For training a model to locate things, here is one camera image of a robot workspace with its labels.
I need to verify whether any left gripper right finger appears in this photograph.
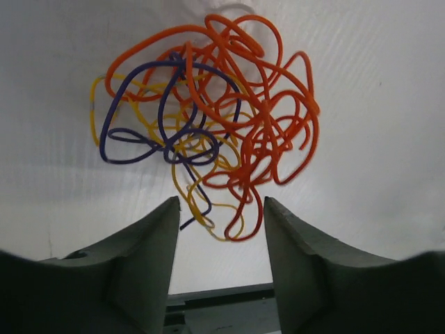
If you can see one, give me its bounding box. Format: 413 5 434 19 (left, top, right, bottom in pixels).
264 197 444 333

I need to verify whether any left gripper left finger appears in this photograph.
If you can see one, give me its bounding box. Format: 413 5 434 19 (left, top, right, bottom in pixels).
1 196 180 333

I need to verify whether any purple wire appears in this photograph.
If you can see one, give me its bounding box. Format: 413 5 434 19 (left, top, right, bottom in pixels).
98 51 243 231

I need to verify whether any yellow wire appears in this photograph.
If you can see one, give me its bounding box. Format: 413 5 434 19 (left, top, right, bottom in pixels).
89 71 260 243

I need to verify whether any orange wire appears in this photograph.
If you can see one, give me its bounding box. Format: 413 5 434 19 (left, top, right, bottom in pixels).
105 13 321 241

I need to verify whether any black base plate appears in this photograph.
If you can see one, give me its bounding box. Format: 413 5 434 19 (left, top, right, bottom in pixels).
163 283 281 334

